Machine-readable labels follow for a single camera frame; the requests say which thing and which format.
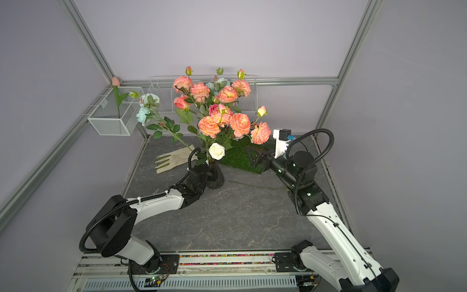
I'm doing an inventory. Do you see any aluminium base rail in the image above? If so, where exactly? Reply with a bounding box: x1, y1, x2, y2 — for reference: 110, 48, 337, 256
67, 249, 337, 292

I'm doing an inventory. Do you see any white wire basket left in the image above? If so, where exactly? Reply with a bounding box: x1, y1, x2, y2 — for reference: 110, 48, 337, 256
88, 86, 144, 136

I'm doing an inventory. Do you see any white wire basket back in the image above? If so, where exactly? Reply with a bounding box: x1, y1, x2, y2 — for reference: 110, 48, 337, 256
147, 75, 259, 113

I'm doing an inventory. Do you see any mixed flower bouquet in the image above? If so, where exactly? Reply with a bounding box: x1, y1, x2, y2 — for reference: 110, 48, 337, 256
128, 66, 252, 165

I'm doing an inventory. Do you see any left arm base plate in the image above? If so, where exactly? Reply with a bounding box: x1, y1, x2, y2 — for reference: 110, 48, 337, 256
129, 254, 180, 275

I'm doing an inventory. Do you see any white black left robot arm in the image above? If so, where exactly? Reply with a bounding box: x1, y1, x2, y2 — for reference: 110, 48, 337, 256
79, 147, 212, 273

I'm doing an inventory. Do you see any pink peony flower stem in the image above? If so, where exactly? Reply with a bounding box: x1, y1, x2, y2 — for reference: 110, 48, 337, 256
218, 105, 272, 154

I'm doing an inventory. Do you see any pink tulip in basket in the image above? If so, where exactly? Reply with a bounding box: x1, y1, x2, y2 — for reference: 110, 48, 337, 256
112, 77, 128, 118

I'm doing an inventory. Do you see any dark pink glass vase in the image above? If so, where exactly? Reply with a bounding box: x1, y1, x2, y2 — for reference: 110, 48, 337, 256
207, 161, 225, 189

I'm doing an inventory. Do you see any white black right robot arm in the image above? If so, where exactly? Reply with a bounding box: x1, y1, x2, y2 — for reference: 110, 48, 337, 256
246, 128, 400, 292

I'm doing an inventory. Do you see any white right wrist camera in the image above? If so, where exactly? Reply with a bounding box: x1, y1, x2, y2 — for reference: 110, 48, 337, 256
273, 129, 294, 158

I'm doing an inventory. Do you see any white wire basket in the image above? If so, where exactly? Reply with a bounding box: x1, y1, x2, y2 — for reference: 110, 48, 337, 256
88, 86, 144, 136
147, 75, 259, 113

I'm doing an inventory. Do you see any green artificial grass mat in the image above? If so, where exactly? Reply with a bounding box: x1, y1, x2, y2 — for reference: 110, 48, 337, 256
220, 136, 275, 174

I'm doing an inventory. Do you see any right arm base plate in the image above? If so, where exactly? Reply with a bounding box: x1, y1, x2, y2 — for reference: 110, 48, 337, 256
271, 251, 305, 273

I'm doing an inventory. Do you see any beige garden glove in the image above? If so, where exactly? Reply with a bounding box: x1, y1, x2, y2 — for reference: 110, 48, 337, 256
155, 145, 194, 174

